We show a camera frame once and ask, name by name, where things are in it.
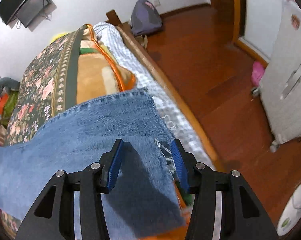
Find green patterned storage box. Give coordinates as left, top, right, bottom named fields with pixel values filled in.
left=0, top=91, right=18, bottom=128

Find floral green bed blanket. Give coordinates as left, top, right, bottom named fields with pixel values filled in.
left=2, top=24, right=89, bottom=238

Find pink bag on floor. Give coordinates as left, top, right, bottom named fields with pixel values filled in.
left=251, top=61, right=265, bottom=87

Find white round appliance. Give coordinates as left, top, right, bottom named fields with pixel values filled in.
left=277, top=183, right=301, bottom=237

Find blue denim jeans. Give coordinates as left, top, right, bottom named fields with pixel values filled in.
left=0, top=88, right=185, bottom=239

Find white refrigerator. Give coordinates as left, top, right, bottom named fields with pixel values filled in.
left=259, top=2, right=301, bottom=152

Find small black wall monitor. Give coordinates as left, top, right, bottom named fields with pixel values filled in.
left=16, top=0, right=51, bottom=28

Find orange box on pile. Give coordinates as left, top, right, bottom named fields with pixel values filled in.
left=0, top=93, right=9, bottom=115

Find wooden door frame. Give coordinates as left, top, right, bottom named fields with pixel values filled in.
left=211, top=0, right=269, bottom=67

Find orange brown fleece blanket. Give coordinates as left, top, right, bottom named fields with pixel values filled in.
left=76, top=24, right=137, bottom=103

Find grey plush toy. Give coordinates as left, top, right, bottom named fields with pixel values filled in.
left=0, top=77, right=20, bottom=96

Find purple grey backpack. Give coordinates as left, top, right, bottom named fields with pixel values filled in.
left=130, top=0, right=162, bottom=36

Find yellow curved pillow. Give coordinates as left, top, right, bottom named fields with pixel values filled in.
left=50, top=32, right=68, bottom=43

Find blue white checked sheet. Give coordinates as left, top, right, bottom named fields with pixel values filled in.
left=92, top=22, right=216, bottom=170

